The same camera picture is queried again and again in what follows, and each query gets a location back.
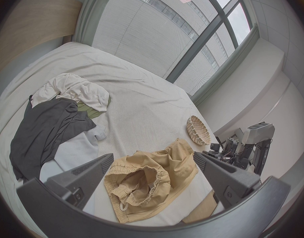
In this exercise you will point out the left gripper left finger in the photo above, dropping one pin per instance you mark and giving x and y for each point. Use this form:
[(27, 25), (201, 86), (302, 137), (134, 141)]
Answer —
[(80, 182)]

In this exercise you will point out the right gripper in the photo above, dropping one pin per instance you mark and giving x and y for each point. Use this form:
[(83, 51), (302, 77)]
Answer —
[(217, 155)]

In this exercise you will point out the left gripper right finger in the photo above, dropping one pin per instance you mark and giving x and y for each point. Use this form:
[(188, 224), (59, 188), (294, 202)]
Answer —
[(228, 182)]

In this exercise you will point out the tan shorts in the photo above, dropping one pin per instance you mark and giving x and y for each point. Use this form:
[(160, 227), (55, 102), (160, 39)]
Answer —
[(176, 165)]

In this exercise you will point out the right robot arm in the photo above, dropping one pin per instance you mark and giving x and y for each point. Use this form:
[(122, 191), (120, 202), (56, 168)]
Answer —
[(259, 132)]

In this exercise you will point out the round woven basket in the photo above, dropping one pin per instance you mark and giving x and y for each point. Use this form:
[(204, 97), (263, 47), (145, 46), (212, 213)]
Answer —
[(197, 130)]

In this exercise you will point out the pale blue garment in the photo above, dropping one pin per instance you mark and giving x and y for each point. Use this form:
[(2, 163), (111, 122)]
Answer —
[(75, 147)]

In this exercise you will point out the green garment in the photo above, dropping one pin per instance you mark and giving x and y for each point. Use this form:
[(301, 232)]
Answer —
[(91, 110)]

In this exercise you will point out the white garment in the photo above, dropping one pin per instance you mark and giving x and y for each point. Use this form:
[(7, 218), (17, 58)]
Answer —
[(87, 93)]

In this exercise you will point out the bed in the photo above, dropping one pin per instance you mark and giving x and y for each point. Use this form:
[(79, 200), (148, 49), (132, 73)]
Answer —
[(142, 95)]

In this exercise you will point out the black T-shirt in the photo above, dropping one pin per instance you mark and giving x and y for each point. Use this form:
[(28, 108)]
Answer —
[(48, 132)]

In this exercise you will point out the grey-green curtain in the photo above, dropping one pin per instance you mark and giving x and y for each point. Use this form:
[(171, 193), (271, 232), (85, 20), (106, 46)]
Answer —
[(86, 16)]

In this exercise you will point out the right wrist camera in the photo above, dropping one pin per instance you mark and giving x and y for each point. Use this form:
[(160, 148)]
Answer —
[(215, 147)]

